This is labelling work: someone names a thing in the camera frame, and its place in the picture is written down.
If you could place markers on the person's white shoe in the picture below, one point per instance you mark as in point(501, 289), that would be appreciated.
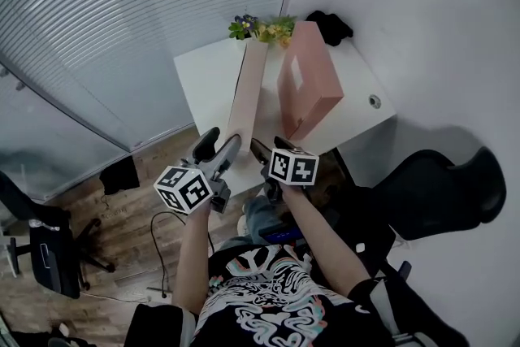
point(242, 224)

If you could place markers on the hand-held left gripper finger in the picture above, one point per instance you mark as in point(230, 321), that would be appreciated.
point(205, 144)
point(229, 154)

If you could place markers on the purple flower plant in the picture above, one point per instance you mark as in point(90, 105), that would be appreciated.
point(243, 26)

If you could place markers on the black and blue device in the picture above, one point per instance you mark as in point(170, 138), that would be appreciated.
point(280, 233)

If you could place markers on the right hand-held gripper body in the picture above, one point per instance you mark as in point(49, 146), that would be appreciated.
point(292, 168)

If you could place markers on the black mesh office chair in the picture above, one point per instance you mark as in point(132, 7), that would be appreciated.
point(438, 195)

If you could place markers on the person's right forearm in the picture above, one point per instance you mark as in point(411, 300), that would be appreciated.
point(321, 239)

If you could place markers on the yellow flower plant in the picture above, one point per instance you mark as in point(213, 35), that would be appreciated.
point(278, 32)

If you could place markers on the person's left forearm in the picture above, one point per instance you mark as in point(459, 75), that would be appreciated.
point(193, 256)

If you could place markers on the person's black patterned t-shirt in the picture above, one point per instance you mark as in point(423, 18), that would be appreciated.
point(276, 304)

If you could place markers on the thick pink box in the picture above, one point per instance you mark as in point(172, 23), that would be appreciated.
point(308, 85)

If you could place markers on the black cloth bundle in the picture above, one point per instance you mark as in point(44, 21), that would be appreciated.
point(329, 28)

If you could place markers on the black office chair with armrests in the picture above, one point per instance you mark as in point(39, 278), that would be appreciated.
point(48, 248)

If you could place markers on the black cloth on floor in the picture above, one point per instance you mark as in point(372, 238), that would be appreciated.
point(120, 176)

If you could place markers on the person's blue jeans leg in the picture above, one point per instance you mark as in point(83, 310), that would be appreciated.
point(254, 223)

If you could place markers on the white window blinds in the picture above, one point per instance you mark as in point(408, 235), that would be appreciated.
point(122, 20)

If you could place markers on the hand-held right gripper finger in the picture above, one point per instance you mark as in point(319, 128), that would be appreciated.
point(261, 154)
point(284, 143)

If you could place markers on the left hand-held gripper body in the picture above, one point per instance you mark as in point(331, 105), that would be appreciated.
point(185, 189)

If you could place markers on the thin pale pink box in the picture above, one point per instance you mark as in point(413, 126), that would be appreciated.
point(248, 93)

